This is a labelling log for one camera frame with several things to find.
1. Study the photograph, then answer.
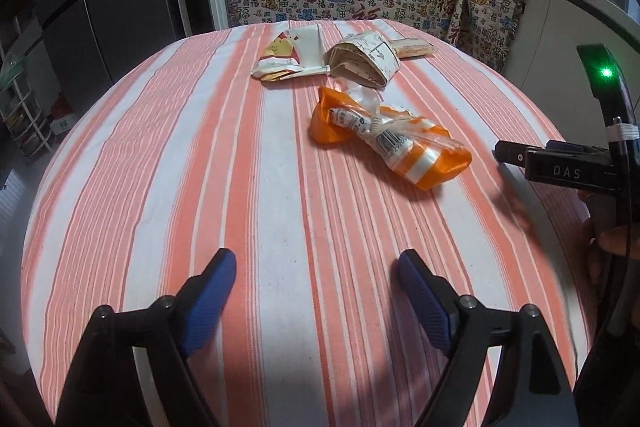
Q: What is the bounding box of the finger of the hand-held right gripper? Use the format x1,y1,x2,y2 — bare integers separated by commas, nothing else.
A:
494,139,596,166
524,147,621,196

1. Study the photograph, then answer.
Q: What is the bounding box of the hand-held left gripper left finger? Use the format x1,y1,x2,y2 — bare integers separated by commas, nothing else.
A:
55,248,237,427

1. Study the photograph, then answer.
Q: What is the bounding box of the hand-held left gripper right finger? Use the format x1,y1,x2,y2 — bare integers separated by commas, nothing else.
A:
398,249,576,427

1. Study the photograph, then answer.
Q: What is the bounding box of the orange plastic bag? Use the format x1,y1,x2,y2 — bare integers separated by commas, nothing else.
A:
310,79,473,191

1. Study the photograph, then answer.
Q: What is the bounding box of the person's right hand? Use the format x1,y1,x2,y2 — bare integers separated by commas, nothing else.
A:
575,189,640,288

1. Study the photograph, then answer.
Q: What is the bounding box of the folded white paper carton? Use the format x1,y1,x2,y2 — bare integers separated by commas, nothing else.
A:
325,32,402,90

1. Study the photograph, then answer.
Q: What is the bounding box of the white red yellow wrapper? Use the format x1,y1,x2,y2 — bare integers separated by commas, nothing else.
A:
251,26,332,84

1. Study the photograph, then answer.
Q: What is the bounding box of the white storage rack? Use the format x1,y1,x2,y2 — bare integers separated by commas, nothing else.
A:
0,52,51,158

